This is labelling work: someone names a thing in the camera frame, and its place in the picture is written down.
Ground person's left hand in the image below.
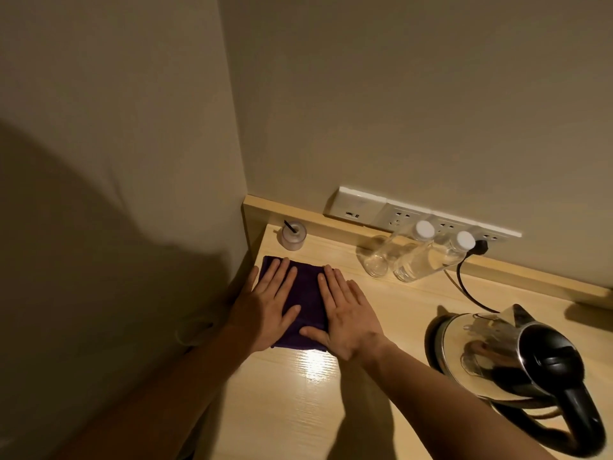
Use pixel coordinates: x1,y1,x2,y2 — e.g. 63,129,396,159
229,257,302,353

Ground person's right hand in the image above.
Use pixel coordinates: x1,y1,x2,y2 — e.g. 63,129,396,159
299,264,390,363

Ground purple cloth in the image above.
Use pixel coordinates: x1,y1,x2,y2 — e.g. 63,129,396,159
259,256,337,353

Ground person's right forearm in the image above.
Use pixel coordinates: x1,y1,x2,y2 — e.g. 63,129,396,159
359,341,558,460

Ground person's left forearm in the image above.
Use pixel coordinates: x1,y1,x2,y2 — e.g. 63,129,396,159
48,324,262,460

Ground small clear glass jar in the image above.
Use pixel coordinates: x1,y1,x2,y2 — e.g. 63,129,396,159
280,222,307,251

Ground clear water bottle white cap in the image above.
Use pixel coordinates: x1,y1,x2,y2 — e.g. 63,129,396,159
361,220,436,278
393,231,477,284

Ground white usb wall socket panel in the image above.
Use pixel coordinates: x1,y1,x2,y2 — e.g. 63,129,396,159
323,186,388,226

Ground black power cable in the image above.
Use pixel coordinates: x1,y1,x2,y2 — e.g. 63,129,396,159
455,253,502,315

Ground steel electric kettle black handle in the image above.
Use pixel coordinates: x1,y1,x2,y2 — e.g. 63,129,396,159
438,304,607,458

